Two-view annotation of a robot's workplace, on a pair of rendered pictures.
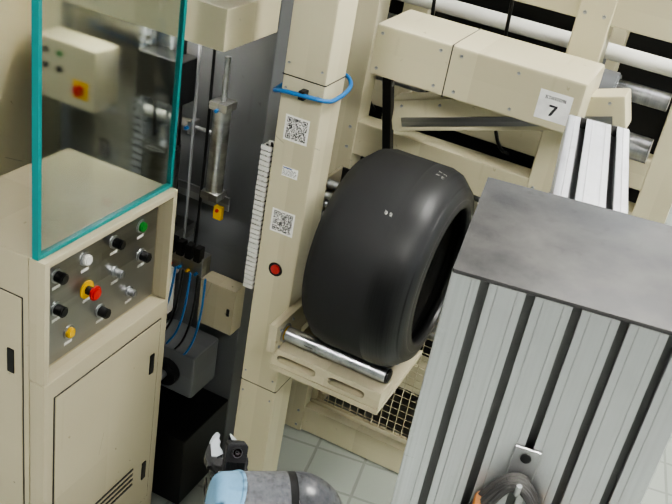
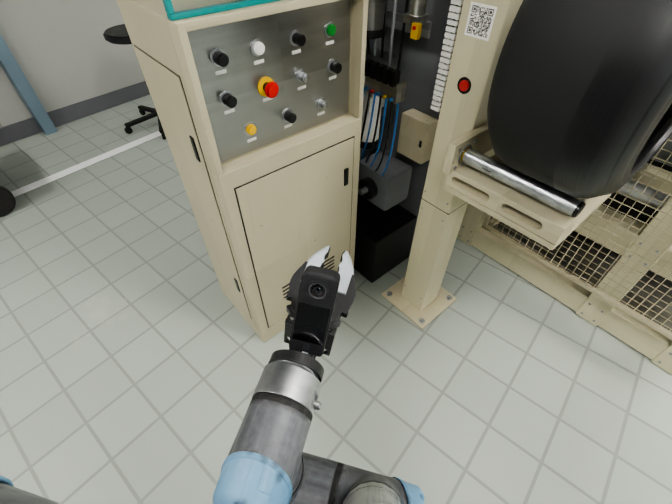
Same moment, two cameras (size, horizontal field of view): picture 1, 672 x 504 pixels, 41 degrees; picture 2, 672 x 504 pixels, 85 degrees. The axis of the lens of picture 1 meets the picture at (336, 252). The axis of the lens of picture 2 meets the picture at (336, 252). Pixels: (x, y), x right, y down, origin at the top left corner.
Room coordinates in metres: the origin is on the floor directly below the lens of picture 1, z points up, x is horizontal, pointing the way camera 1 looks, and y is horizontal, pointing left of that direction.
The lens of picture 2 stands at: (1.21, -0.02, 1.48)
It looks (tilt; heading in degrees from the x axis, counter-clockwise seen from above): 46 degrees down; 29
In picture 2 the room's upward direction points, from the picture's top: straight up
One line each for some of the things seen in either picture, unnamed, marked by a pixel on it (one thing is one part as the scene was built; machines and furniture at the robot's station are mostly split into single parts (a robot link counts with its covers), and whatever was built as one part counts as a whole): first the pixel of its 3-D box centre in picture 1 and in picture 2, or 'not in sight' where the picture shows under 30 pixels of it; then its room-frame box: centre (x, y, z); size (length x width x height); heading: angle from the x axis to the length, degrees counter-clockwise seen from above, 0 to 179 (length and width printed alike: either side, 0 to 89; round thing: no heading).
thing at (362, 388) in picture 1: (330, 370); (506, 197); (2.18, -0.05, 0.83); 0.36 x 0.09 x 0.06; 69
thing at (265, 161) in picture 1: (261, 217); (458, 25); (2.39, 0.24, 1.19); 0.05 x 0.04 x 0.48; 159
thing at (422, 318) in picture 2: not in sight; (419, 295); (2.39, 0.15, 0.01); 0.27 x 0.27 x 0.02; 69
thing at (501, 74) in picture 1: (485, 68); not in sight; (2.55, -0.32, 1.71); 0.61 x 0.25 x 0.15; 69
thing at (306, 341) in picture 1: (335, 354); (516, 179); (2.18, -0.05, 0.90); 0.35 x 0.05 x 0.05; 69
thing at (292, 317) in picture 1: (303, 310); (488, 137); (2.38, 0.07, 0.90); 0.40 x 0.03 x 0.10; 159
